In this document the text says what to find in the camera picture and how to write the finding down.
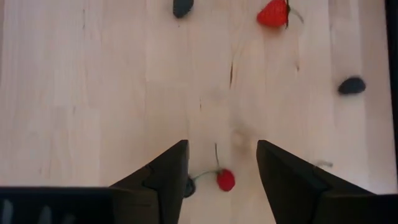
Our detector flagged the smooth dark round berry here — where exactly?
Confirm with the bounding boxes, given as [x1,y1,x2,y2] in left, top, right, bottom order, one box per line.
[337,76,367,96]
[183,175,197,199]

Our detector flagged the black aluminium table frame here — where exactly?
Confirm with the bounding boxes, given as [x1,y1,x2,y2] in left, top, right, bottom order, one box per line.
[384,0,398,187]

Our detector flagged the red cherry with green stem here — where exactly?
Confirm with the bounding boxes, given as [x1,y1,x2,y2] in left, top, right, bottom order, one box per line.
[190,142,236,192]

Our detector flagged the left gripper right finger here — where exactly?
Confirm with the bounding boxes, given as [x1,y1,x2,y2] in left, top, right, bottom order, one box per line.
[257,139,379,224]

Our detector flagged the bumpy blackberry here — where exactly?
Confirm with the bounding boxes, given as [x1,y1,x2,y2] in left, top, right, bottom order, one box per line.
[172,0,195,19]

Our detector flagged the strawberry with green leaves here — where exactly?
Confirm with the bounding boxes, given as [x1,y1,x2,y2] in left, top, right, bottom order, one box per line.
[256,0,305,29]

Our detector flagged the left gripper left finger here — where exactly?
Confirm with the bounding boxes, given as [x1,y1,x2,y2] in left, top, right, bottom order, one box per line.
[108,139,190,224]

